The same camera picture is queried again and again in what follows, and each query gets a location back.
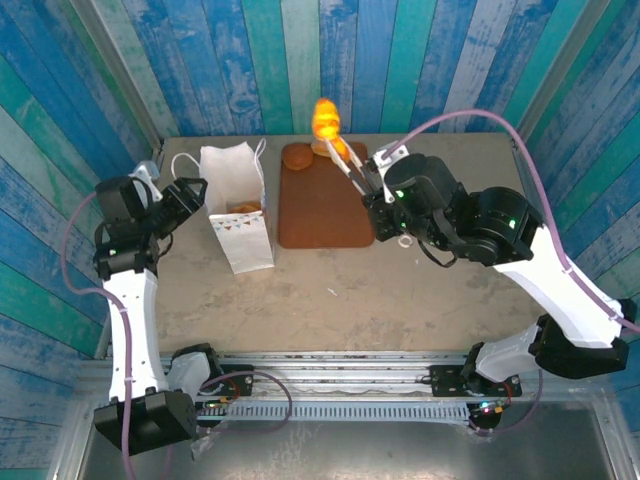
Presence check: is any orange yellow fake bread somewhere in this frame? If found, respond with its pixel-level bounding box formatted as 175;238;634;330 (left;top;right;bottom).
310;98;349;157

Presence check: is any cartoon animal print paper bag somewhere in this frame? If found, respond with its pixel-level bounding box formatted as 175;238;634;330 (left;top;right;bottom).
170;138;277;276

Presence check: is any brown-crusted fake bread chunk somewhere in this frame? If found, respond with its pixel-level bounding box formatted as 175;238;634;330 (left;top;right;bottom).
281;143;315;172

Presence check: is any brown plastic tray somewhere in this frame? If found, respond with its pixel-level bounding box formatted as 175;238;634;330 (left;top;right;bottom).
277;141;376;250

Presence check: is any clear plastic wrap scrap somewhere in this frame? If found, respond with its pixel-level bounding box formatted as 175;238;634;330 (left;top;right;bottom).
189;423;224;462

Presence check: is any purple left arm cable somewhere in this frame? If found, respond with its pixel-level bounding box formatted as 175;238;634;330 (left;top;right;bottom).
60;192;137;480

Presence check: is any aluminium frame post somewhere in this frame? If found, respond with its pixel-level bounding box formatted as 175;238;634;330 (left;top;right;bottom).
69;0;165;154

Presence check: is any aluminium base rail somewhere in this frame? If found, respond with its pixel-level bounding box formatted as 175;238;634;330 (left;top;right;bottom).
107;349;551;401

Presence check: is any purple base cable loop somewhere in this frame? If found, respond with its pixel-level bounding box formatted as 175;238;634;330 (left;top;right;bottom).
197;369;294;435
469;369;546;436

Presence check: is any grey slotted cable duct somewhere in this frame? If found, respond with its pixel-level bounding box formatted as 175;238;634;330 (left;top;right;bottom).
197;399;474;424

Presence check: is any steel base plate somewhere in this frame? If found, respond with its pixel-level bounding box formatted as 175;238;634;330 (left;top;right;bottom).
47;399;631;480

